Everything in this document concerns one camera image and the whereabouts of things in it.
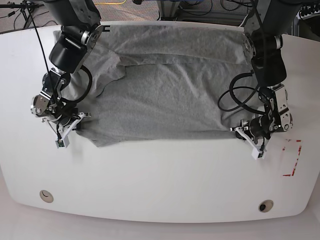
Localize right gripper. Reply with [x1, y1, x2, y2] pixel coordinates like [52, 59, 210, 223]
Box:
[42, 112, 92, 143]

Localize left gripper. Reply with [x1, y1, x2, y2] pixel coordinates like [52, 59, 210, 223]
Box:
[229, 117, 271, 152]

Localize grey T-shirt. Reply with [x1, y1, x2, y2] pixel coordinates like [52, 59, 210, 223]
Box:
[77, 25, 251, 147]

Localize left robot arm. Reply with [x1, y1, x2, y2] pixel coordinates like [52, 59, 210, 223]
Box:
[226, 0, 307, 159]

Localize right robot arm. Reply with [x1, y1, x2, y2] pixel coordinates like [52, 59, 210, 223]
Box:
[30, 0, 104, 148]

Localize red tape rectangle marker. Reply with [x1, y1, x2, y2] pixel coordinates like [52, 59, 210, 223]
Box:
[280, 139, 303, 177]

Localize left table grommet hole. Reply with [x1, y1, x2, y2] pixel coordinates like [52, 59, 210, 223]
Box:
[39, 190, 54, 204]

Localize table grommet hole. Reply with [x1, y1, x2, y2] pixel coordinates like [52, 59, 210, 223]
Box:
[39, 190, 54, 204]
[258, 199, 274, 213]

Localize right table grommet hole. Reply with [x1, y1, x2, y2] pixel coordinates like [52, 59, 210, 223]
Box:
[258, 199, 274, 213]

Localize black tripod stand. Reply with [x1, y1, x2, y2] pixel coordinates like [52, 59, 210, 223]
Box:
[0, 0, 44, 30]

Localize white power strip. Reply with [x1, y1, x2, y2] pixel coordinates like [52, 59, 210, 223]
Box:
[297, 4, 320, 20]

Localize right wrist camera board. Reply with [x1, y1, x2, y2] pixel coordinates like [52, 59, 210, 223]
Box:
[55, 138, 70, 149]

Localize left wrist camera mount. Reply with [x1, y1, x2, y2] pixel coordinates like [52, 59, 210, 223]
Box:
[251, 148, 266, 160]

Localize yellow cable on floor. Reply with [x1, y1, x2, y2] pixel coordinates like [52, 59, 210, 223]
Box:
[97, 0, 128, 6]

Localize aluminium frame base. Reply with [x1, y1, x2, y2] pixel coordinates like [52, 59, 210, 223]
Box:
[156, 0, 252, 26]

